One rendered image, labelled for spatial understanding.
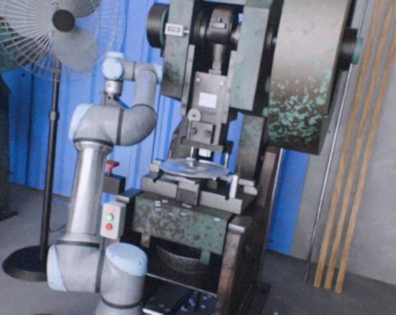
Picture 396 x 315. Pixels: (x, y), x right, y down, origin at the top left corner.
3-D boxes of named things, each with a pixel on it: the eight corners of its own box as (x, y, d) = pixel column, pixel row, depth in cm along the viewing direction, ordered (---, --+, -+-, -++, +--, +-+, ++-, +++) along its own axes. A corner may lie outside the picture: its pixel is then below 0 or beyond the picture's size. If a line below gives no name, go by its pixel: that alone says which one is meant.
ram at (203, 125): (215, 147, 182) (227, 72, 176) (181, 140, 186) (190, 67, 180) (227, 141, 198) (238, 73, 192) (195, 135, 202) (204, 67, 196)
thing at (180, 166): (152, 172, 174) (152, 170, 173) (164, 157, 202) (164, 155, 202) (227, 181, 172) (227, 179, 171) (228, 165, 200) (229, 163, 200)
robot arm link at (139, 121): (160, 125, 132) (164, 57, 172) (122, 121, 131) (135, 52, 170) (155, 157, 139) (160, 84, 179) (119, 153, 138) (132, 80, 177)
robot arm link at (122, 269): (143, 306, 125) (149, 260, 122) (92, 303, 124) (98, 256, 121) (144, 284, 137) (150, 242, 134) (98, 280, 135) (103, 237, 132)
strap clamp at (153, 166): (181, 177, 200) (184, 155, 198) (147, 169, 205) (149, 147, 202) (186, 175, 205) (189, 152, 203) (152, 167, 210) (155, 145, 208)
